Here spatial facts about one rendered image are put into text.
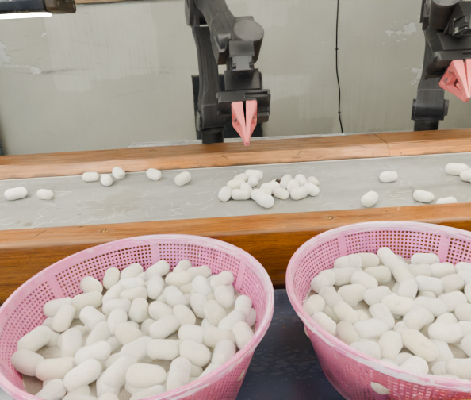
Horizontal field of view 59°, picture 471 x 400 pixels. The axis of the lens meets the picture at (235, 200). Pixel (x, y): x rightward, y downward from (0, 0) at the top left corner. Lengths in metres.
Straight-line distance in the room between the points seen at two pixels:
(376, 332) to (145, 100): 2.58
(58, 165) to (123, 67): 1.97
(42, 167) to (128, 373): 0.66
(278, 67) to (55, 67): 1.43
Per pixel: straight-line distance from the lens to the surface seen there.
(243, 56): 0.76
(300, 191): 0.69
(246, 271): 0.48
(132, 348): 0.41
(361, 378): 0.39
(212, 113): 1.15
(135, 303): 0.47
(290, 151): 0.90
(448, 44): 0.98
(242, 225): 0.56
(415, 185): 0.79
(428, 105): 1.23
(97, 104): 2.98
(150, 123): 2.90
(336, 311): 0.45
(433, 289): 0.51
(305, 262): 0.49
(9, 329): 0.47
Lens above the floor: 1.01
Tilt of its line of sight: 22 degrees down
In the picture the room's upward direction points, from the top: 3 degrees counter-clockwise
